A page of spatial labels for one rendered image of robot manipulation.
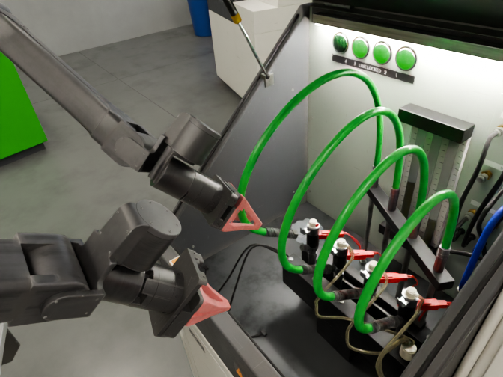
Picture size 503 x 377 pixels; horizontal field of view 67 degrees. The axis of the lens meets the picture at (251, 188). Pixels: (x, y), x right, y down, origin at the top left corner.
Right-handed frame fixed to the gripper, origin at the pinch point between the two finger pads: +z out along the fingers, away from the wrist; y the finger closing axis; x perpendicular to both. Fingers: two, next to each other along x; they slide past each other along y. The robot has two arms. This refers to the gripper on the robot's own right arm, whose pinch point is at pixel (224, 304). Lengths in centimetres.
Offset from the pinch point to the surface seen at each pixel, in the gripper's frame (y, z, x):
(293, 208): 15.5, 5.8, 7.3
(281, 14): 84, 119, 277
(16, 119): -120, -5, 320
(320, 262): 12.3, 9.7, -0.6
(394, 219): 22.6, 36.3, 12.1
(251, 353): -14.4, 20.9, 5.8
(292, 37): 41, 14, 54
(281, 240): 9.9, 8.0, 6.8
